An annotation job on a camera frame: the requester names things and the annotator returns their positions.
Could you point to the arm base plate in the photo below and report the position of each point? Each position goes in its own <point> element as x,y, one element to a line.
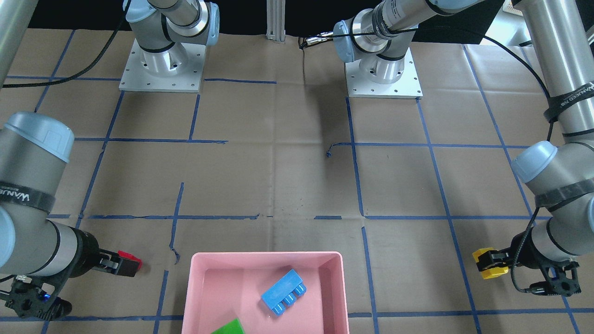
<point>178,69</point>
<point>374,77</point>

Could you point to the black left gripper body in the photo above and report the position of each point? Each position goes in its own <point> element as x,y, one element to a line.
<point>520,251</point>

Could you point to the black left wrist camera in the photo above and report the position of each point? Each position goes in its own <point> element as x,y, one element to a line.
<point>560,279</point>

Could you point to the red toy block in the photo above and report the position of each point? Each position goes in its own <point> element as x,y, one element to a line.
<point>129,264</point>

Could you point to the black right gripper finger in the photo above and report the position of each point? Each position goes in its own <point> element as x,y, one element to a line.
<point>108,262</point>

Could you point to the aluminium frame post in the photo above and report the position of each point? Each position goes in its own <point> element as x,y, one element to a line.
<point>275,19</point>

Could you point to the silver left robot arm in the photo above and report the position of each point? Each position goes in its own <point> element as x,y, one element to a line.
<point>446,157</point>

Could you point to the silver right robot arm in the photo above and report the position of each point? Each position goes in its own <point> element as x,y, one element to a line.
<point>171,37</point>

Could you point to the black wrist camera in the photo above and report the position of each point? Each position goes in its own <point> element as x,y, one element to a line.
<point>37,298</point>
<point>560,279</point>

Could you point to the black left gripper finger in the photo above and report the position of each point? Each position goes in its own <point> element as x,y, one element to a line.
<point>488,259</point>

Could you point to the blue toy block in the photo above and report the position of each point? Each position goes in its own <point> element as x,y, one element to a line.
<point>284,292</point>

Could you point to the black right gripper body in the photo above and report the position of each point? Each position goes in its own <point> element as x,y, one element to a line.
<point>87,254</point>

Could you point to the green toy block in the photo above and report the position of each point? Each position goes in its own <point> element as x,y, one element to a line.
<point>232,327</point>

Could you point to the yellow toy block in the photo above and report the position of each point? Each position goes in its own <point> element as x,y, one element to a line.
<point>492,273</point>

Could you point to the pink plastic box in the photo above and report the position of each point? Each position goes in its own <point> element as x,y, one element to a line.
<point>223,286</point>

